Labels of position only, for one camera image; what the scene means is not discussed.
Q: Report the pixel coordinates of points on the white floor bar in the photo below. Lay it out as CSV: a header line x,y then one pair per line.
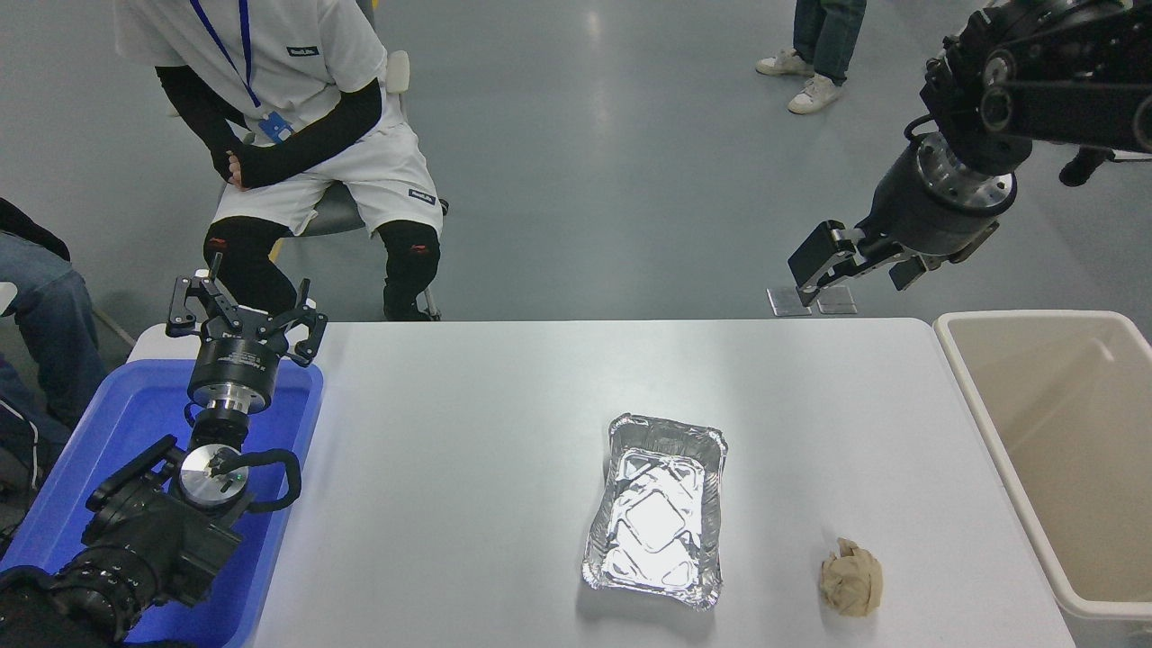
x,y
1136,156

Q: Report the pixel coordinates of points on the grey seat chair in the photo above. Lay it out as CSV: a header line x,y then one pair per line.
x,y
337,211

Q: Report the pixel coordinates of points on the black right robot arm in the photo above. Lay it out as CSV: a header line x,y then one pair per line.
x,y
1062,90

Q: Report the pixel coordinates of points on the silver foil tray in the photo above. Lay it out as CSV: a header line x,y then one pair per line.
x,y
657,517

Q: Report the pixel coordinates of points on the blue plastic tray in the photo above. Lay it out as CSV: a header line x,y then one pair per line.
x,y
117,423

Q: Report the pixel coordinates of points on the person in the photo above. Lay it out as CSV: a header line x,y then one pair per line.
x,y
832,36
45,315
315,54

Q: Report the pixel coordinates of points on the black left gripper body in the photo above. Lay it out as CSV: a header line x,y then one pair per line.
x,y
234,360

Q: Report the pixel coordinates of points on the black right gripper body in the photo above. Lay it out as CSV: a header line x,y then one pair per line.
x,y
927,225

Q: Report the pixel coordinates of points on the large pale bin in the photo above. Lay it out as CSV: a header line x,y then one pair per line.
x,y
1071,450

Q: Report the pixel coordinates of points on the crumpled tan paper ball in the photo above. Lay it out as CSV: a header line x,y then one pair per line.
x,y
850,580

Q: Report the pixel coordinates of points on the metal floor plate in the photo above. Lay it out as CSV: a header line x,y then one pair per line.
x,y
837,301
783,304

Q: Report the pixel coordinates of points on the person's hand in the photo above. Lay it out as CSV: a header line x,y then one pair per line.
x,y
233,169

